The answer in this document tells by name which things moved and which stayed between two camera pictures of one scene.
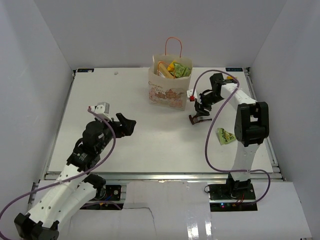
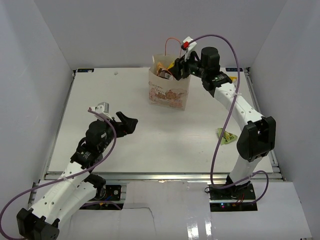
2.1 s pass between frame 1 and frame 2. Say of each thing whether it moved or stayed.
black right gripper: moved
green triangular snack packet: stayed
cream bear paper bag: stayed
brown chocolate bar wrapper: moved
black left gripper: stayed
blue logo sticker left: stayed
